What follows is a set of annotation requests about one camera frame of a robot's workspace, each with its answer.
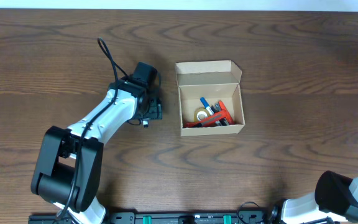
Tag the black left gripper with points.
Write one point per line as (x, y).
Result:
(154, 109)

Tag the black capped white marker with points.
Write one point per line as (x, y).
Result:
(145, 123)

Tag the red utility knife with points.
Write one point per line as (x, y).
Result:
(205, 122)

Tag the yellow tape roll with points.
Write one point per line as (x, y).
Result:
(201, 113)

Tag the blue capped white marker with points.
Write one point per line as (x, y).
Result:
(206, 105)

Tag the cardboard box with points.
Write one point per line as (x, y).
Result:
(213, 80)

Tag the red black stapler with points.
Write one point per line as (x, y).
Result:
(226, 119)

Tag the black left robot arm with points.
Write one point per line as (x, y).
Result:
(68, 168)

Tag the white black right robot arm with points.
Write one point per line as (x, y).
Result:
(334, 200)

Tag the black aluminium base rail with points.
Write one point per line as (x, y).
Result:
(254, 216)

